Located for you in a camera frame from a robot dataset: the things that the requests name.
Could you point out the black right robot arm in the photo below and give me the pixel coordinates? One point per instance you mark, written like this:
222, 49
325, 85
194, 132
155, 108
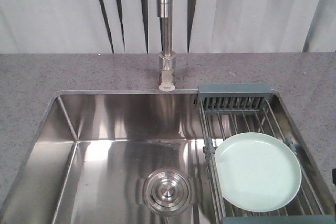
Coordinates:
334, 176

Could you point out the pale green round plate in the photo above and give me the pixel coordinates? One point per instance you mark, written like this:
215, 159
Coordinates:
257, 172

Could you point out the chrome kitchen faucet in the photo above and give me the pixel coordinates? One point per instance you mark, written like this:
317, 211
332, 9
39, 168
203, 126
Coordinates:
167, 61

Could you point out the steel wire dish rack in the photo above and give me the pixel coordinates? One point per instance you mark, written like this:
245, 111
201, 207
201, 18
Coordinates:
228, 109

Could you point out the round steel sink drain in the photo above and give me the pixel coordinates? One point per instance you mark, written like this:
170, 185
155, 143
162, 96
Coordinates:
166, 192

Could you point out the stainless steel sink basin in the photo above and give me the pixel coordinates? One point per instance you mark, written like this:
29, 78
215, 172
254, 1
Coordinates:
91, 149

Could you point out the white pleated curtain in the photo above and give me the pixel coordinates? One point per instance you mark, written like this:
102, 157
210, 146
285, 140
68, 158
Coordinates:
199, 26

